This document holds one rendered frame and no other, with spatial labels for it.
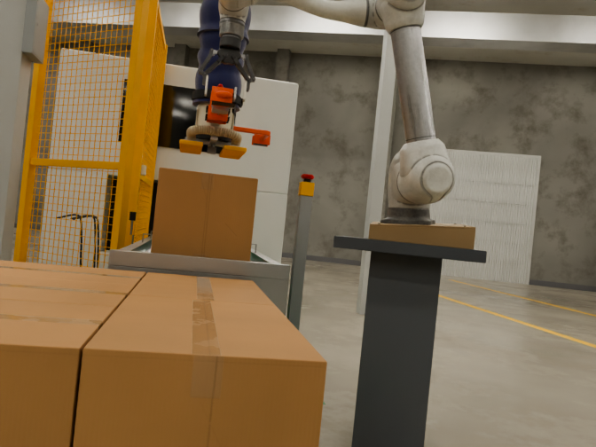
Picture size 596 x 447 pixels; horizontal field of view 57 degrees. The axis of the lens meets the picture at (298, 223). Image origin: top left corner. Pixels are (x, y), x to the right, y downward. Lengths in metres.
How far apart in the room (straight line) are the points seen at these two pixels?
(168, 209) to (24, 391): 1.39
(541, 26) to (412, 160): 8.23
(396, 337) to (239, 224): 0.78
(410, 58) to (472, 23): 7.92
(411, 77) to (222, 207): 0.91
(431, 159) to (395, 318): 0.58
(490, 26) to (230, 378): 9.17
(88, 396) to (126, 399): 0.06
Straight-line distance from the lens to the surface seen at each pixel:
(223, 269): 2.17
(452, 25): 9.77
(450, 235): 1.91
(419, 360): 2.02
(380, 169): 5.30
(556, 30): 10.00
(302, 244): 2.78
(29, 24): 3.07
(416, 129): 1.87
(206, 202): 2.25
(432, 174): 1.79
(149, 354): 0.93
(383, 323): 2.00
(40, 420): 0.98
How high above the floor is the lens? 0.76
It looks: level
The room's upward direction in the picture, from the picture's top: 6 degrees clockwise
